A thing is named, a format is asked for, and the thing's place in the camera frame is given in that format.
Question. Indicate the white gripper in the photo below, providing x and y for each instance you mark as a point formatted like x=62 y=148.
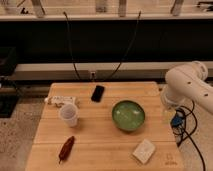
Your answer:
x=170 y=99

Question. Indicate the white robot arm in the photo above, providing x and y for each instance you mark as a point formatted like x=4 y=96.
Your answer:
x=186 y=81

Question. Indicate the white wall outlet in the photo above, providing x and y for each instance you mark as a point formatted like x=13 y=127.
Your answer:
x=92 y=75

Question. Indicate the black smartphone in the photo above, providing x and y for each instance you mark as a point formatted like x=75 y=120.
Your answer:
x=97 y=94

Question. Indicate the white sponge block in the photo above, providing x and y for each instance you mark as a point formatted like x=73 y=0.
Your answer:
x=144 y=151

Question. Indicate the green ceramic bowl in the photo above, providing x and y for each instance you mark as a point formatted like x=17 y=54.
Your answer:
x=128 y=115

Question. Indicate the translucent plastic cup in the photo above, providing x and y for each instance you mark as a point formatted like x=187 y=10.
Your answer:
x=69 y=114

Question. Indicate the black box at left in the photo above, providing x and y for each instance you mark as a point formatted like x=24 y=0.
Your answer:
x=8 y=63

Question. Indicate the blue object on floor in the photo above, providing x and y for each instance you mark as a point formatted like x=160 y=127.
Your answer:
x=178 y=119

